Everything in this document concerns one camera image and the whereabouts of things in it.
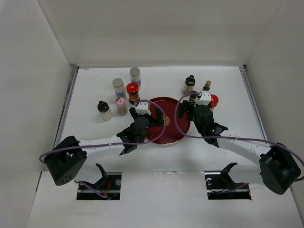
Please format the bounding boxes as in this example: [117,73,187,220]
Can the silver lid spice jar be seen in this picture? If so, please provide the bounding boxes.
[112,78,126,99]

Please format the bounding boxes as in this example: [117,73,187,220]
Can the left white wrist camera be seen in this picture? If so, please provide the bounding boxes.
[135,102,151,115]

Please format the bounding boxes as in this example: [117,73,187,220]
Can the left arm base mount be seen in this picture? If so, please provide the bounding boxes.
[75,163,122,200]

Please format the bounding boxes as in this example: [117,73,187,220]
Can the round red tray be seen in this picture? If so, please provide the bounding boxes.
[147,97,190,144]

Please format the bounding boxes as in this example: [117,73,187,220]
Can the black cap white powder bottle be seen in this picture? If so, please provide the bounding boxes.
[97,100,113,121]

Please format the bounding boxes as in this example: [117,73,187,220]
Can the pink lid spice bottle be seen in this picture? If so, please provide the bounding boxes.
[116,97,128,116]

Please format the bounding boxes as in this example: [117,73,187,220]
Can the tall yellow label bottle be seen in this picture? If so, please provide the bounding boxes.
[202,80,211,91]

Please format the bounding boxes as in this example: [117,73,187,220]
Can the red lid sauce jar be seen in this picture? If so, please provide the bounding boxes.
[126,82,140,105]
[209,94,219,112]

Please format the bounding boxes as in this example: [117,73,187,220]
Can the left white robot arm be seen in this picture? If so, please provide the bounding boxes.
[39,102,166,186]

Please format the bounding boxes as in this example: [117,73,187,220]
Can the black cap brown spice bottle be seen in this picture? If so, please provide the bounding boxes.
[182,75,196,95]

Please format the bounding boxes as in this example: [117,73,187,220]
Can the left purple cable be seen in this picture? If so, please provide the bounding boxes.
[39,99,166,199]

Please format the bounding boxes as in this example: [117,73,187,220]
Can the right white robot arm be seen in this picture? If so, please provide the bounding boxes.
[174,100,304,195]

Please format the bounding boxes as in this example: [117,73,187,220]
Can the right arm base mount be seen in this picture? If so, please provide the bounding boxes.
[204,162,252,200]

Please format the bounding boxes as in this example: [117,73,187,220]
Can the silver lid blue label jar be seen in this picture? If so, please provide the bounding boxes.
[129,67,141,90]

